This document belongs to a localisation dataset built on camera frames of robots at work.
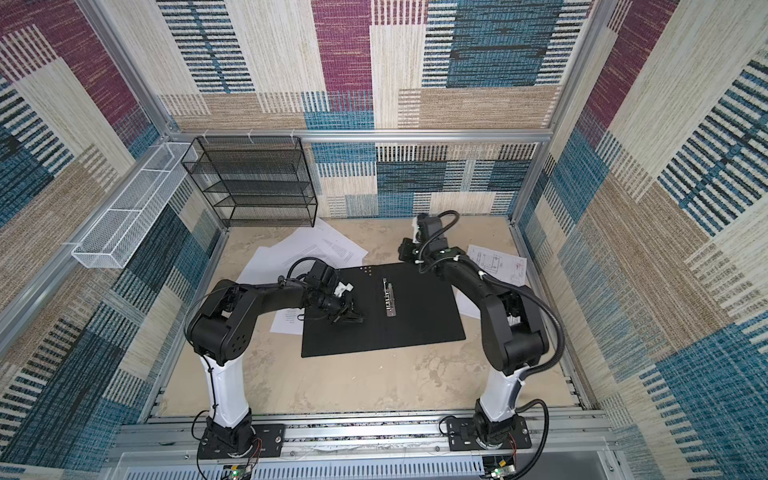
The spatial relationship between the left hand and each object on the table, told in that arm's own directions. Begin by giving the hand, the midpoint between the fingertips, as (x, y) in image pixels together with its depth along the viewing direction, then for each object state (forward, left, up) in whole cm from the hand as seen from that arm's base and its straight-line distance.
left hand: (367, 313), depth 92 cm
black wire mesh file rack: (+47, +42, +13) cm, 64 cm away
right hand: (+15, -10, +11) cm, 21 cm away
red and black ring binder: (+4, -11, -2) cm, 12 cm away
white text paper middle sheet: (+22, +37, -4) cm, 43 cm away
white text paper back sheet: (+32, +16, -4) cm, 36 cm away
